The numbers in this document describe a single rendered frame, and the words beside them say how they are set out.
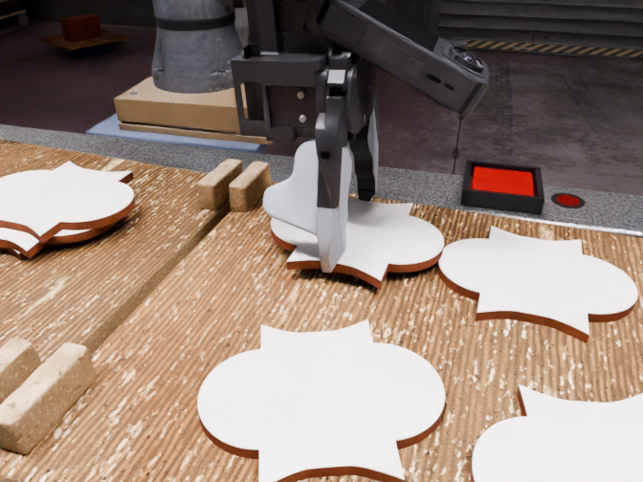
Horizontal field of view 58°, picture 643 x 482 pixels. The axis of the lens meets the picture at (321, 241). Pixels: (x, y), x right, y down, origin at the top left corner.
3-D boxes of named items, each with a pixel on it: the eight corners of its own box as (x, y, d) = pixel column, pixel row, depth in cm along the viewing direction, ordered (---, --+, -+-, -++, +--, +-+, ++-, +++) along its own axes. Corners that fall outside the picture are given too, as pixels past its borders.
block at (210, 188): (229, 182, 57) (227, 156, 55) (246, 185, 56) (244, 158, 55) (198, 209, 52) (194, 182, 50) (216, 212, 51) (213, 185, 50)
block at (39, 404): (75, 371, 35) (64, 337, 33) (101, 379, 34) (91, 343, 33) (-2, 451, 30) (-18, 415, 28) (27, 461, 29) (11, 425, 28)
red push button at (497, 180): (472, 177, 62) (474, 164, 61) (529, 184, 61) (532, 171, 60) (469, 203, 57) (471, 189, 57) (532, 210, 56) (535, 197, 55)
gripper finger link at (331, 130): (326, 204, 42) (336, 81, 40) (350, 207, 41) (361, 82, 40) (305, 208, 37) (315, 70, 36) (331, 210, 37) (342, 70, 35)
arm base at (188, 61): (173, 65, 98) (164, 3, 93) (259, 66, 97) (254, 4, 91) (138, 92, 86) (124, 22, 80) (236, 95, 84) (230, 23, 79)
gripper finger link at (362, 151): (321, 175, 53) (300, 98, 46) (385, 181, 51) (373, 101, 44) (312, 201, 52) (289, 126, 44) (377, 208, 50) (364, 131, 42)
